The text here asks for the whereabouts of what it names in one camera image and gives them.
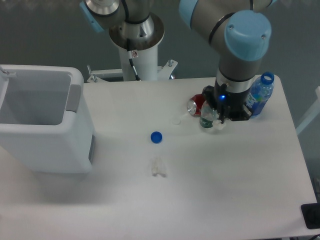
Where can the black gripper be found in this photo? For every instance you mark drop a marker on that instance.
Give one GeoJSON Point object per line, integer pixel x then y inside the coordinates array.
{"type": "Point", "coordinates": [229, 105]}

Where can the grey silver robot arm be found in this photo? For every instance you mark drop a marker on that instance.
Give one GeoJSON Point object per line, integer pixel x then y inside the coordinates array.
{"type": "Point", "coordinates": [235, 29]}

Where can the clear green label bottle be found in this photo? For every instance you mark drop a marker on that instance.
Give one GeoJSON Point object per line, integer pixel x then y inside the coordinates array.
{"type": "Point", "coordinates": [208, 116]}

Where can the red soda can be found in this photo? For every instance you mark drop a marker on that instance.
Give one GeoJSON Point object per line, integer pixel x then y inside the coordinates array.
{"type": "Point", "coordinates": [194, 105]}

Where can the blue plastic bottle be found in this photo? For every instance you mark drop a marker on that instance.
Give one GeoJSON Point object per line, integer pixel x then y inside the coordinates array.
{"type": "Point", "coordinates": [260, 92]}

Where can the blue bottle cap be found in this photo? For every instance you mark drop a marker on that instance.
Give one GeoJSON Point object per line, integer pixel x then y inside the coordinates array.
{"type": "Point", "coordinates": [156, 137]}

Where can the black device at edge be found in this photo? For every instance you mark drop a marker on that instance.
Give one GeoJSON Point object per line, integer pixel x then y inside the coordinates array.
{"type": "Point", "coordinates": [311, 215]}

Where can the white trash bin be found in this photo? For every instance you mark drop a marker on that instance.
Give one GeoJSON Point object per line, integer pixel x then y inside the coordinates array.
{"type": "Point", "coordinates": [44, 119]}

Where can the white frame at right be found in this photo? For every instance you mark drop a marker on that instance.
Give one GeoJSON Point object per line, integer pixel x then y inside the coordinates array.
{"type": "Point", "coordinates": [312, 112]}

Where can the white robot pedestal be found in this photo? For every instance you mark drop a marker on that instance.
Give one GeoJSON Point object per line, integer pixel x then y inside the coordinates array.
{"type": "Point", "coordinates": [141, 65]}

